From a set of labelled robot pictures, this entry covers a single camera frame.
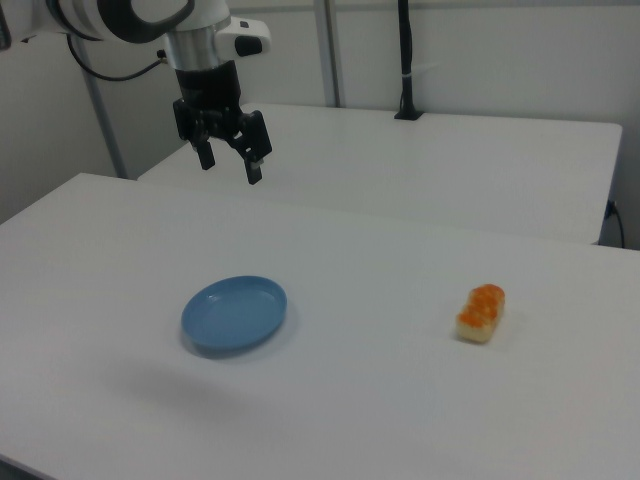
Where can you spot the grey partition frame post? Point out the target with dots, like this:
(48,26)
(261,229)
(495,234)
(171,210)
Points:
(105,125)
(340,50)

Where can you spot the white side table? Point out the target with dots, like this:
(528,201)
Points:
(400,165)

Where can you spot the blue round plate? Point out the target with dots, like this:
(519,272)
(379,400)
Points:
(232,315)

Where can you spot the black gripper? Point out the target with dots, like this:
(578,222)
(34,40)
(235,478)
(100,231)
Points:
(210,95)

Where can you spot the bread slice with orange topping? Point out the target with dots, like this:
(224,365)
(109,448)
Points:
(480,315)

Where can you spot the black camera stand pole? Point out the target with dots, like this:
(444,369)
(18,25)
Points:
(406,50)

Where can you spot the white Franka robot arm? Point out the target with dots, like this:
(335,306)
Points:
(125,20)

